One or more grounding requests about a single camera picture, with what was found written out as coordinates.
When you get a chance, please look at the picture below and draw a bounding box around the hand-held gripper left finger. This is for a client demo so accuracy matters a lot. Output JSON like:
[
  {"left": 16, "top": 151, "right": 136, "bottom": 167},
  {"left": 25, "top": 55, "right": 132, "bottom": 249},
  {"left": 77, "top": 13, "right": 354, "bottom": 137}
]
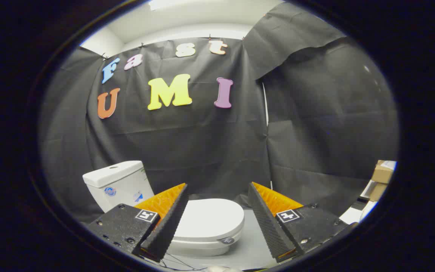
[{"left": 87, "top": 183, "right": 188, "bottom": 263}]

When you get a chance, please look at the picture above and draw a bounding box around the white toilet tank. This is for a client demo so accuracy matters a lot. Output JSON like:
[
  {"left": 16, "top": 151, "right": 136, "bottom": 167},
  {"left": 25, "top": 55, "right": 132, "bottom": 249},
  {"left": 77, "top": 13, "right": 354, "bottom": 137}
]
[{"left": 83, "top": 161, "right": 155, "bottom": 213}]

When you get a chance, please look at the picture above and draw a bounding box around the black backdrop cloth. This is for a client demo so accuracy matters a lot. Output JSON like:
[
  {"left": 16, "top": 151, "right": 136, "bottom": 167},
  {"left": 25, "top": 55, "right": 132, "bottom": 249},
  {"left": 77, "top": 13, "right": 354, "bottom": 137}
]
[{"left": 39, "top": 2, "right": 399, "bottom": 224}]

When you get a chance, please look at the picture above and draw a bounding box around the thin black cable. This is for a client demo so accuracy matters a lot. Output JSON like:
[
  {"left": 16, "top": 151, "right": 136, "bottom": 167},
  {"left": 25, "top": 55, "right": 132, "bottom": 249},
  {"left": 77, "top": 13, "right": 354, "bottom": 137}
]
[{"left": 142, "top": 252, "right": 210, "bottom": 271}]

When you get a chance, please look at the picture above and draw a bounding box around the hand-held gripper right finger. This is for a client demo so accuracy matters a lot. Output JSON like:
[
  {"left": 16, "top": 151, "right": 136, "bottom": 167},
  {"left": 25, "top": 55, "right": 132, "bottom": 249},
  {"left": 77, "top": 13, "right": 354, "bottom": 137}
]
[{"left": 248, "top": 182, "right": 356, "bottom": 263}]

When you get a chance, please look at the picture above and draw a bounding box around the cardboard box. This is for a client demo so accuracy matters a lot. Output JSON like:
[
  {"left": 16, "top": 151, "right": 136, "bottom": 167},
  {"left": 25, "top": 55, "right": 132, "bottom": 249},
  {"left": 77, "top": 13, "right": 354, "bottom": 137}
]
[{"left": 369, "top": 160, "right": 396, "bottom": 202}]

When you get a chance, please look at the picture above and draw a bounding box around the white toilet lid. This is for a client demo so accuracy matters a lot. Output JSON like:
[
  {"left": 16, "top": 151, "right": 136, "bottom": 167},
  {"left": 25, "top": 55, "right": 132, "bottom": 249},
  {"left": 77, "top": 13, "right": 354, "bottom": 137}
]
[{"left": 172, "top": 198, "right": 245, "bottom": 245}]

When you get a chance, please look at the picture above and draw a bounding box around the white toilet bowl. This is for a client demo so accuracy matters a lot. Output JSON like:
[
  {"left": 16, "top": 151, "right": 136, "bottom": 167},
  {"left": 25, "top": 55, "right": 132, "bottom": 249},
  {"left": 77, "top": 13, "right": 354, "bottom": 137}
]
[{"left": 166, "top": 236, "right": 244, "bottom": 258}]

